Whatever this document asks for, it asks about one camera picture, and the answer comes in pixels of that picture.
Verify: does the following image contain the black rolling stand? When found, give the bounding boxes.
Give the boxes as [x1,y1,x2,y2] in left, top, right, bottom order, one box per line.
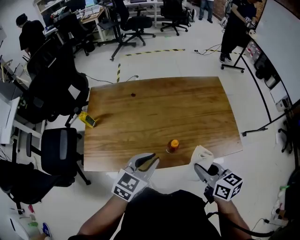
[220,43,249,74]

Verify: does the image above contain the person's left forearm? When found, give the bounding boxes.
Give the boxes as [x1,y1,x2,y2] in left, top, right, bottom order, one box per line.
[76,194,129,237]

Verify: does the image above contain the black high-back office chair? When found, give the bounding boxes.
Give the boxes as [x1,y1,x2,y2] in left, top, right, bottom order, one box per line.
[23,43,91,128]

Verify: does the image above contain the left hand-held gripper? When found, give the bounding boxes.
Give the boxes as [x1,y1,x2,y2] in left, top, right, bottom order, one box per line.
[112,152,160,203]

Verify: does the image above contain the person's black clothing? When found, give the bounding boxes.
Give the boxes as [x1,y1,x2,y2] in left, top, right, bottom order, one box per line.
[67,187,222,240]

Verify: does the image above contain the green-topped spray bottle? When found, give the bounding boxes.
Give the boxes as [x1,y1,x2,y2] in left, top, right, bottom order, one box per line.
[276,184,291,207]

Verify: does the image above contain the person's right forearm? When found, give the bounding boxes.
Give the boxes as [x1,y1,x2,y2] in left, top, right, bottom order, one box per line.
[214,196,253,235]

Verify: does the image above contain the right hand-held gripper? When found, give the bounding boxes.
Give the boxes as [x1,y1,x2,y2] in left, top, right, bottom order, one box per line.
[194,162,244,203]

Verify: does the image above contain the white whiteboard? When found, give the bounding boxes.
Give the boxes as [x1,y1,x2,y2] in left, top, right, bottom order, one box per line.
[254,0,300,107]

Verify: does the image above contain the black armrest office chair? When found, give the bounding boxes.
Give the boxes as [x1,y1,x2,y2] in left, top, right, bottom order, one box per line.
[25,127,92,186]

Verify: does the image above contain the white cloth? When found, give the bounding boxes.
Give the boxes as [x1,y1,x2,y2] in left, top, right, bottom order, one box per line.
[190,144,215,170]

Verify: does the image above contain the blue shoe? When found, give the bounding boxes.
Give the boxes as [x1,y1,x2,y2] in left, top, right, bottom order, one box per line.
[42,222,53,239]

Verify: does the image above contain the wooden office desk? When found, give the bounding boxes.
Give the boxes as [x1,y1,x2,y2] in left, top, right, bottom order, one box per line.
[44,6,108,44]

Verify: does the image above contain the black cable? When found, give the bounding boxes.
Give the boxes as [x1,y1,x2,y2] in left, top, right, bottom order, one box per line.
[205,211,275,238]

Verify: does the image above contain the orange-capped brown bottle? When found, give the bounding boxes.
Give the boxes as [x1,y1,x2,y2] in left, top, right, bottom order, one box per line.
[165,139,180,154]

